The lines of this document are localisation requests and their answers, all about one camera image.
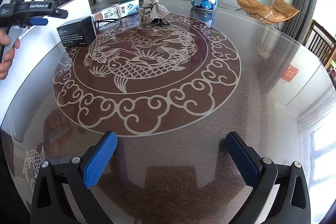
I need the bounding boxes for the person's left hand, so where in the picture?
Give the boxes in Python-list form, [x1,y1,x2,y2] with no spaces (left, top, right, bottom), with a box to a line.
[0,29,21,80]

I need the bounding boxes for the black cardboard soap box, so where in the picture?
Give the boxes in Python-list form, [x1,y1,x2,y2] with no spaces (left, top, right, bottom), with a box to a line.
[57,16,96,46]

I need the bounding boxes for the rhinestone bow hair clip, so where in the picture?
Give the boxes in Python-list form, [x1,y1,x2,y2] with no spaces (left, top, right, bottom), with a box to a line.
[136,0,171,26]

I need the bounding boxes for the orange lounge chair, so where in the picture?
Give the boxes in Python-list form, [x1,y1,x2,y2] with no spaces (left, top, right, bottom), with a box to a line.
[236,0,300,29]

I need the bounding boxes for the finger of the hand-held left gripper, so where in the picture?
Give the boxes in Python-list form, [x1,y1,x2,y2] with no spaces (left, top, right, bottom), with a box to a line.
[29,18,48,26]
[49,9,69,19]

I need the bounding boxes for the wooden dining chair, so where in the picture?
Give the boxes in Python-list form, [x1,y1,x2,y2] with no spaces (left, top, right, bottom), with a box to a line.
[303,20,336,72]

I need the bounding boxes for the grey curtain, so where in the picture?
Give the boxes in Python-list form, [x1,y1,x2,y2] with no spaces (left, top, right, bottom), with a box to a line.
[283,0,322,42]

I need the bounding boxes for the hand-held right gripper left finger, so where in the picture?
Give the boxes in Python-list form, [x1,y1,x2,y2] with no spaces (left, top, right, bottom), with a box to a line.
[31,131,118,224]

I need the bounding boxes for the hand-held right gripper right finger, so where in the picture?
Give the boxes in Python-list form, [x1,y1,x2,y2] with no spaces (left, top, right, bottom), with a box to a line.
[225,131,311,224]

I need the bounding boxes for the black frame eyeglasses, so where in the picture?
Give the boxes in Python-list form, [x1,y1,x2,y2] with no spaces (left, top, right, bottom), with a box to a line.
[96,18,124,30]

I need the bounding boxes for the white blue toothpaste box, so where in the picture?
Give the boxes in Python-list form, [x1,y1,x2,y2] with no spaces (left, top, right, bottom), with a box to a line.
[92,0,139,21]

